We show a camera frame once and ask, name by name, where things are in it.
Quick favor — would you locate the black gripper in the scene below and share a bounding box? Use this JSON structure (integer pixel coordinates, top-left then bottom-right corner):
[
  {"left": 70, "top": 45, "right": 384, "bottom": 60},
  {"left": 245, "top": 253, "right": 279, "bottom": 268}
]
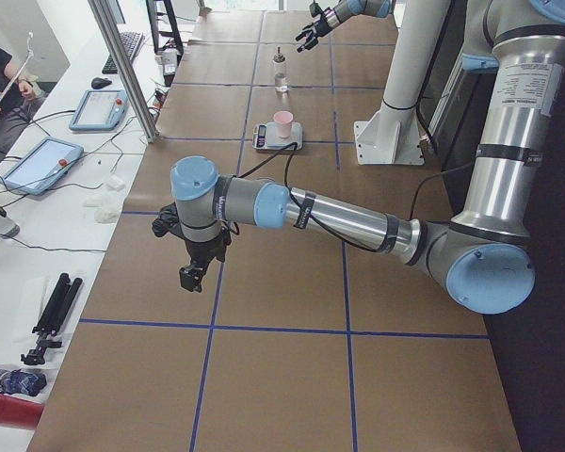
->
[
  {"left": 295, "top": 9, "right": 335, "bottom": 53},
  {"left": 179, "top": 234, "right": 226, "bottom": 293}
]

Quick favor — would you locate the clear glass sauce bottle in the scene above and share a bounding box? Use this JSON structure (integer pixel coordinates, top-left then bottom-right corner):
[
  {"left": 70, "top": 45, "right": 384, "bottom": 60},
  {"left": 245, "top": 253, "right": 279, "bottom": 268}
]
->
[{"left": 272, "top": 46, "right": 288, "bottom": 93}]

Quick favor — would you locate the pink plastic cup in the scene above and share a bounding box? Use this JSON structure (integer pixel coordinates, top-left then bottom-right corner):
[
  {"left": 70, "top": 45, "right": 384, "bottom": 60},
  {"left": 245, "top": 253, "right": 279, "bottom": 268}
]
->
[{"left": 273, "top": 110, "right": 294, "bottom": 138}]

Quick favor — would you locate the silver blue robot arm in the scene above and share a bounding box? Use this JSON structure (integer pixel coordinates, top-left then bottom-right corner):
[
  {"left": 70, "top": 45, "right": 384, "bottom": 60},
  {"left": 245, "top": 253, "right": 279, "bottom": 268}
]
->
[
  {"left": 153, "top": 1, "right": 565, "bottom": 315},
  {"left": 295, "top": 0, "right": 395, "bottom": 53}
]

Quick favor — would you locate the grey digital kitchen scale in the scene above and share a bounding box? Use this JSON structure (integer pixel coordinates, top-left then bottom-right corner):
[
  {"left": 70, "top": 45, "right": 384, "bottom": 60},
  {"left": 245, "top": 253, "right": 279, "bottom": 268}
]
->
[{"left": 251, "top": 121, "right": 303, "bottom": 152}]

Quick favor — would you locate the crumpled white tissue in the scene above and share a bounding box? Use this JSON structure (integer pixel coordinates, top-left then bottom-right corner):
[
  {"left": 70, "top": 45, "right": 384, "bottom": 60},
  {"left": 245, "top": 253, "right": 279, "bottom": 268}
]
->
[{"left": 82, "top": 174, "right": 126, "bottom": 224}]

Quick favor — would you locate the black folded tripod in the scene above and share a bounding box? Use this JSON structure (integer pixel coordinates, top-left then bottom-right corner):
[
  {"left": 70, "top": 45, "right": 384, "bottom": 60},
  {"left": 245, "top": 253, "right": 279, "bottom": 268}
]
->
[{"left": 21, "top": 273, "right": 83, "bottom": 365}]

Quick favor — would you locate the black computer keyboard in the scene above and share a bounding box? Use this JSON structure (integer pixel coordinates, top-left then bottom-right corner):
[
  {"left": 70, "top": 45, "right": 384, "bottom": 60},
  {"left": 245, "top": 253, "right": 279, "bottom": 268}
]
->
[{"left": 102, "top": 31, "right": 144, "bottom": 74}]

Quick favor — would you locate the near blue teach pendant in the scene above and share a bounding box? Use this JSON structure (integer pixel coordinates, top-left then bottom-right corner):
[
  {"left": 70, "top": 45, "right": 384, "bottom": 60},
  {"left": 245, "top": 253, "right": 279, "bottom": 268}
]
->
[{"left": 2, "top": 137, "right": 84, "bottom": 195}]

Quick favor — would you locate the blue teach pendant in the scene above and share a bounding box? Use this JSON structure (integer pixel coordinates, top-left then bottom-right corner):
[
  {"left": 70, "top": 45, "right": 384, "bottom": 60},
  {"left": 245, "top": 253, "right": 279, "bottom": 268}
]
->
[
  {"left": 69, "top": 89, "right": 128, "bottom": 132},
  {"left": 2, "top": 137, "right": 84, "bottom": 195}
]

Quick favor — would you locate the far blue teach pendant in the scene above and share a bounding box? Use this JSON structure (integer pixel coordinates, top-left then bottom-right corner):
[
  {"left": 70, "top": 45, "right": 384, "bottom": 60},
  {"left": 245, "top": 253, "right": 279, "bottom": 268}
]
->
[{"left": 69, "top": 89, "right": 128, "bottom": 132}]

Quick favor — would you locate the black computer mouse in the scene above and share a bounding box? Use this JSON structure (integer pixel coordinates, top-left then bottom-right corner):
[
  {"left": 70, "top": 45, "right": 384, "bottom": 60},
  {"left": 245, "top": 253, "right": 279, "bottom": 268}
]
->
[{"left": 90, "top": 77, "right": 112, "bottom": 89}]

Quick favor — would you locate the red cylindrical container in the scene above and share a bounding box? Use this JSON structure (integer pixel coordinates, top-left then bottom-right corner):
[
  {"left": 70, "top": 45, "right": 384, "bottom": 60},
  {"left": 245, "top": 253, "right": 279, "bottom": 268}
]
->
[{"left": 0, "top": 394, "right": 44, "bottom": 430}]

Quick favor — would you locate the seated person in black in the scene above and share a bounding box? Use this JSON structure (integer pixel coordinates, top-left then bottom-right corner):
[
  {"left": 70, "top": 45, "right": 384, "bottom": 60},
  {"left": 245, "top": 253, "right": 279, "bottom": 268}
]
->
[{"left": 0, "top": 48, "right": 45, "bottom": 162}]

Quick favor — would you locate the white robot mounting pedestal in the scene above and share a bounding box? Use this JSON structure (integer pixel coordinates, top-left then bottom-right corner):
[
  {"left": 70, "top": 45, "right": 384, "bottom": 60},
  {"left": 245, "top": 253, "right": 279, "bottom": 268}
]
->
[{"left": 354, "top": 0, "right": 451, "bottom": 166}]

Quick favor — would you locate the aluminium frame post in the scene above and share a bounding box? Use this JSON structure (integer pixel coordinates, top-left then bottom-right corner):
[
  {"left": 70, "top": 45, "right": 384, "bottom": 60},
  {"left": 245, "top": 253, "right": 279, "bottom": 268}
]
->
[{"left": 88, "top": 0, "right": 158, "bottom": 143}]

